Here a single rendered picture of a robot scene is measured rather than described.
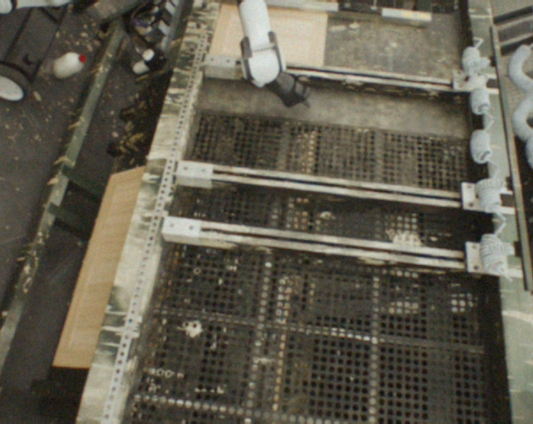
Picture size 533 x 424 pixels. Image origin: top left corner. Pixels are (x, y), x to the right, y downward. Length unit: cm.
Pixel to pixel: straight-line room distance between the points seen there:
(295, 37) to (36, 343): 179
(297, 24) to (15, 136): 139
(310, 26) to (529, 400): 165
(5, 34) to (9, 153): 52
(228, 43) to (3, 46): 96
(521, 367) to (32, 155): 216
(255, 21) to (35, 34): 124
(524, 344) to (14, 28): 232
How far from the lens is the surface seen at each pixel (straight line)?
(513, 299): 166
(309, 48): 215
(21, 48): 237
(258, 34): 148
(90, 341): 200
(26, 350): 238
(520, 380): 160
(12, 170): 241
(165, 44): 216
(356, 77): 199
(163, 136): 183
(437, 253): 165
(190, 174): 169
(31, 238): 222
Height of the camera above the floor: 204
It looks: 31 degrees down
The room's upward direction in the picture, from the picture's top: 80 degrees clockwise
